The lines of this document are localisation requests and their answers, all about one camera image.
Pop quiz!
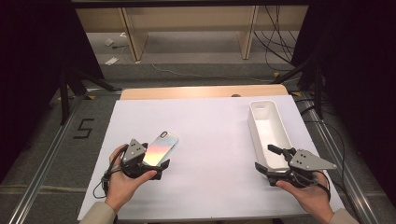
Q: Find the white plastic bin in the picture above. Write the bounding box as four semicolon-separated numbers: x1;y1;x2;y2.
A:
247;100;294;175

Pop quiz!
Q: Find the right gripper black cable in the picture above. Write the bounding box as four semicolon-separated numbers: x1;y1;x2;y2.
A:
313;170;332;201

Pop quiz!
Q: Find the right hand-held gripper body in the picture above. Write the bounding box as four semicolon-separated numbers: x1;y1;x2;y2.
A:
268;148;338;189

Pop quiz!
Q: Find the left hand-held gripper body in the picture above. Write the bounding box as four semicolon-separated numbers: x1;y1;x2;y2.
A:
120;138;163;181

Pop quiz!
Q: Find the person's left hand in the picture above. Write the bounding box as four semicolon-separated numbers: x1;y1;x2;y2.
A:
104;143;159;215

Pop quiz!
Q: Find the iridescent phone case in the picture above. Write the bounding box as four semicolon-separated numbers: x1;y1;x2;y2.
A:
142;130;180;168

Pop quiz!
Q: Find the person's right hand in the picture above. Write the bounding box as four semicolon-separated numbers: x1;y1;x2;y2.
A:
275;170;335;224

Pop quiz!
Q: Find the aluminium floor rail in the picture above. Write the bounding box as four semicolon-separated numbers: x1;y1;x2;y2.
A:
300;91;380;224
7;94;86;224

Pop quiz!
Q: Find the light wooden shelf unit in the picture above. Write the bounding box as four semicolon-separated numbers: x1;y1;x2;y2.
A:
75;5;309;63

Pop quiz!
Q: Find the bundle of black cables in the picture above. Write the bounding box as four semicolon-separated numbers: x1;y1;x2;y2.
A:
253;5;301;73

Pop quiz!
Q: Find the thin black floor cable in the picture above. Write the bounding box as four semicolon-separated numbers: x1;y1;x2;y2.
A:
303;104;347;189

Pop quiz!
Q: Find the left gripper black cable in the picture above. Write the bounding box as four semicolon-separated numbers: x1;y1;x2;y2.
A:
92;145;129;201

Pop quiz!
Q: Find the white foam board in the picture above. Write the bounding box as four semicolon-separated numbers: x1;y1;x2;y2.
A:
77;94;346;222

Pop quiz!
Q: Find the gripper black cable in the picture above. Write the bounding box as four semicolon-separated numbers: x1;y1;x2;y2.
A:
313;170;332;201
92;145;129;201

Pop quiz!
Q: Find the dark curtain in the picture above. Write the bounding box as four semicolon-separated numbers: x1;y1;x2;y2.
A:
290;0;396;207
0;0;106;185

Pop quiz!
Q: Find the black metal stand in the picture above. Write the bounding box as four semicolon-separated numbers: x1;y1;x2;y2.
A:
272;55;325;121
58;65;123;126

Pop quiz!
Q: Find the white floor cable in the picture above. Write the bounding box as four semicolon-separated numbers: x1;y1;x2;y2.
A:
150;63;276;84

